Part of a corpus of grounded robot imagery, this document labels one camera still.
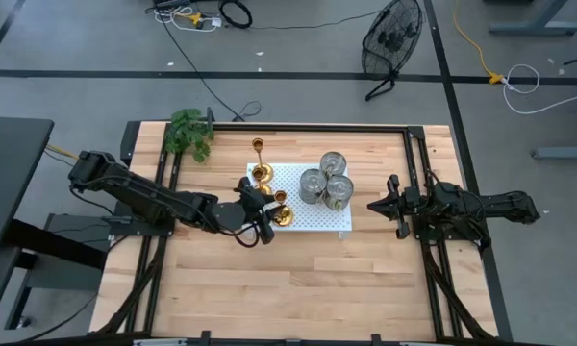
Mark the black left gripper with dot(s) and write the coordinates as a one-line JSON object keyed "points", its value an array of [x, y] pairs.
{"points": [[235, 216]]}

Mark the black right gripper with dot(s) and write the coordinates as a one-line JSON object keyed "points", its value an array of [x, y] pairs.
{"points": [[416, 209]]}

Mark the gold candlestick holder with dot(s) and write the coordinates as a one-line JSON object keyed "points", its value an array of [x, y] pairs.
{"points": [[283, 218], [265, 190], [258, 143]]}

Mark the silver scented candle tin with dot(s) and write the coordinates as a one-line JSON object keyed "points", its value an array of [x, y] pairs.
{"points": [[333, 162], [312, 182], [340, 188]]}

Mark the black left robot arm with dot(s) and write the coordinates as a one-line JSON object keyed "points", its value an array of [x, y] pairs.
{"points": [[139, 192]]}

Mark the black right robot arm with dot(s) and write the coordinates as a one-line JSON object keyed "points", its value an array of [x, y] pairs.
{"points": [[505, 209]]}

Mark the white perforated riser shelf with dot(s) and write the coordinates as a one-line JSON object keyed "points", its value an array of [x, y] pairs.
{"points": [[308, 218]]}

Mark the green potted plant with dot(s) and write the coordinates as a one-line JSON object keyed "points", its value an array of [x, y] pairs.
{"points": [[187, 134]]}

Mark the silver aluminium extrusion bar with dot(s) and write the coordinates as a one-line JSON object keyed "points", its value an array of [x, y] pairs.
{"points": [[418, 344], [158, 342]]}

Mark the black floor fan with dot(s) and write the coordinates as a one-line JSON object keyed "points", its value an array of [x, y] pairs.
{"points": [[392, 38]]}

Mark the grey desk leg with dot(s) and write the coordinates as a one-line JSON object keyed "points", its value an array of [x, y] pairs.
{"points": [[534, 28]]}

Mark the black desk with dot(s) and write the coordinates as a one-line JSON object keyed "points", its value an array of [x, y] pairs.
{"points": [[9, 168]]}

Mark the black aluminium table frame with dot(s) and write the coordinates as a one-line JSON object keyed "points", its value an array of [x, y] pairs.
{"points": [[442, 144]]}

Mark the black frame tab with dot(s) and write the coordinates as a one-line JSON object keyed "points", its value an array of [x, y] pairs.
{"points": [[205, 336], [376, 338]]}

